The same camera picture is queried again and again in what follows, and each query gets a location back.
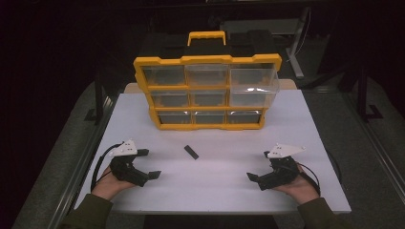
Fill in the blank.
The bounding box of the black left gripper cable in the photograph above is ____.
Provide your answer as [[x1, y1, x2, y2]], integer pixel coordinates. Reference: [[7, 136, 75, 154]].
[[90, 143, 124, 193]]

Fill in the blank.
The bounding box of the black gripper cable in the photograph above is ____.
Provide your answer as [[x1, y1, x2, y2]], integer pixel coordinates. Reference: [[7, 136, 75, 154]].
[[90, 143, 124, 193], [295, 161, 322, 196]]

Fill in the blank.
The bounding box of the person's right hand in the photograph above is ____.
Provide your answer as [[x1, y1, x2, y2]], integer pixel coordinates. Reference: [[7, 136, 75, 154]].
[[272, 163, 320, 205]]

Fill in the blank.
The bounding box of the clear plastic drawer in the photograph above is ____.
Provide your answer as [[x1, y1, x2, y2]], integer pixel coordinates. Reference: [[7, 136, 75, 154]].
[[228, 68, 281, 109]]

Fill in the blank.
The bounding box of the small black block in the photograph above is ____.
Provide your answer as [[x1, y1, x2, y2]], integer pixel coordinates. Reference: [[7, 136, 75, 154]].
[[183, 144, 200, 160]]

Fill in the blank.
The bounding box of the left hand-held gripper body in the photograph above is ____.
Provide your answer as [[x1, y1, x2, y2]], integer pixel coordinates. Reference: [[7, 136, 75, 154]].
[[109, 138, 150, 188]]

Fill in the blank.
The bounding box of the metal floor rail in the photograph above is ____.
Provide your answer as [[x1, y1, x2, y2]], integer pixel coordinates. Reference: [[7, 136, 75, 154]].
[[345, 94, 405, 199], [47, 94, 117, 229]]

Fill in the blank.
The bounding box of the black metal stand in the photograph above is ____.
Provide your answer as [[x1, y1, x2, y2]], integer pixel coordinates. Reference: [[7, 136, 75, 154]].
[[356, 61, 384, 123], [83, 74, 107, 126]]

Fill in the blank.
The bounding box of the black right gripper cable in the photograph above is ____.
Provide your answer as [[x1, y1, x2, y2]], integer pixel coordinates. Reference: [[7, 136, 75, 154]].
[[295, 161, 322, 196]]

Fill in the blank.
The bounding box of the person's left hand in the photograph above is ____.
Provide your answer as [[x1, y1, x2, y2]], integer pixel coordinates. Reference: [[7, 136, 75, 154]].
[[91, 165, 139, 202]]

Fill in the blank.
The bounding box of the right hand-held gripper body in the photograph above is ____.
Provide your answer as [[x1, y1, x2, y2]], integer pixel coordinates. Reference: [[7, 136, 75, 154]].
[[256, 142, 307, 192]]

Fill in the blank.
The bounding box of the grey metal stand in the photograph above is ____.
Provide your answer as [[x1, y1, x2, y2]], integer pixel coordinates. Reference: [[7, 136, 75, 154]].
[[285, 7, 312, 80]]

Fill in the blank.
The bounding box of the yellow drawer organizer cabinet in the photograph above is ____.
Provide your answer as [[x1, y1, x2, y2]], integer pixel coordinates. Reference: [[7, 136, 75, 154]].
[[133, 31, 283, 132]]

